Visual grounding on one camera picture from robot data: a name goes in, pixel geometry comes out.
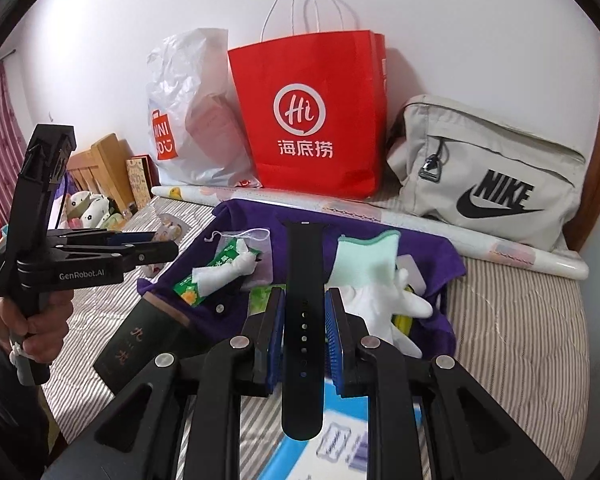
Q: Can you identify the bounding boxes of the plush toys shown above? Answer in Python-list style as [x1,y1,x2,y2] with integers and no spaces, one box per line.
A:
[62,190,130,233]

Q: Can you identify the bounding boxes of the white plastic shopping bag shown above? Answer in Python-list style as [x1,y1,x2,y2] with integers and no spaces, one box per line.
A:
[146,28,261,188]

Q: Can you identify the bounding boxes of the white glove with mint cuff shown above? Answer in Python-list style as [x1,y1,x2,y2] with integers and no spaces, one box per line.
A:
[330,232,435,357]

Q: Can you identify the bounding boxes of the white cloth roll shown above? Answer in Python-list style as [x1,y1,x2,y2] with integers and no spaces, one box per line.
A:
[192,252,255,296]

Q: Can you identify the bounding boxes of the white printed paper roll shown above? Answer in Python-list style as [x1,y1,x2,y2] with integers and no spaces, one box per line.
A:
[151,184,590,281]

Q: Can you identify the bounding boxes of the blue tissue packet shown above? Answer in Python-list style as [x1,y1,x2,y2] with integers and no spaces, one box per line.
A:
[262,375,425,480]

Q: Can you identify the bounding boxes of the wooden headboard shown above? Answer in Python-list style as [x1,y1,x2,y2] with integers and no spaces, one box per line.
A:
[67,133,133,211]

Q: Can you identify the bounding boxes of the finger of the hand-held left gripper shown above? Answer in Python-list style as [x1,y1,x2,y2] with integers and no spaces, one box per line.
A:
[60,240,181,273]
[44,229,161,248]

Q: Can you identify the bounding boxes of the patterned notebook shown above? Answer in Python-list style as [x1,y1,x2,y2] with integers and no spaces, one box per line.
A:
[126,156,157,206]

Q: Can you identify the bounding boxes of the green sachet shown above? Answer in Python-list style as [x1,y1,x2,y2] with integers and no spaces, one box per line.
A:
[174,240,251,307]

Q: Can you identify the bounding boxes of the green wet wipes packet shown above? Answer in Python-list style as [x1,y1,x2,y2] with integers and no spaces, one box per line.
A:
[250,285,268,318]

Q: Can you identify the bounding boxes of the striped mattress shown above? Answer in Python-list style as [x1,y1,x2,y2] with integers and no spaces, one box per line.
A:
[44,195,593,480]

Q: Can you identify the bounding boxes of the dark tea tin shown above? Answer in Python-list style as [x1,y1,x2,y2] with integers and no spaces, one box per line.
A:
[94,295,188,393]

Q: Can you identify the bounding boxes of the red paper bag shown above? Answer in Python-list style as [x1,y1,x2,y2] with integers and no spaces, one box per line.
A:
[228,0,388,200]

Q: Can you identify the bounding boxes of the clear plastic packet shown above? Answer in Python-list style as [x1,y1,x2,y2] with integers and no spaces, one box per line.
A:
[152,212,185,243]

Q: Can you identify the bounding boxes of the person's left forearm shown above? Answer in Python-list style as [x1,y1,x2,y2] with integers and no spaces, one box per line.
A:
[0,330,50,480]

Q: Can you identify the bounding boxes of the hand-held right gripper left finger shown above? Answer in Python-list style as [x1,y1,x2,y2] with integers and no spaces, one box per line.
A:
[42,287,287,480]

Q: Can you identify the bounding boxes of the grey waist bag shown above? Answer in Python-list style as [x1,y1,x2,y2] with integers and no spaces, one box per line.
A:
[386,94,587,253]

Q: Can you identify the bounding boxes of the purple towel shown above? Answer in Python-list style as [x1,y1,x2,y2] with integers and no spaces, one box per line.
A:
[137,199,467,361]

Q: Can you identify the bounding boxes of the black watch strap with holes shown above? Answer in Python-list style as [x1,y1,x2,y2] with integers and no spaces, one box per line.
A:
[281,220,327,442]

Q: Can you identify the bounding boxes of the person's left hand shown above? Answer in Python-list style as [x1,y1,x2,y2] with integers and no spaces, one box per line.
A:
[0,287,74,361]

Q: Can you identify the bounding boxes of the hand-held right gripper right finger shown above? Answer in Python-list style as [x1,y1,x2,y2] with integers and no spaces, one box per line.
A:
[325,287,566,480]

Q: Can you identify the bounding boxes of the yellow black clip tool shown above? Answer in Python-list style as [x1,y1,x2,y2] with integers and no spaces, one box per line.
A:
[391,312,415,343]

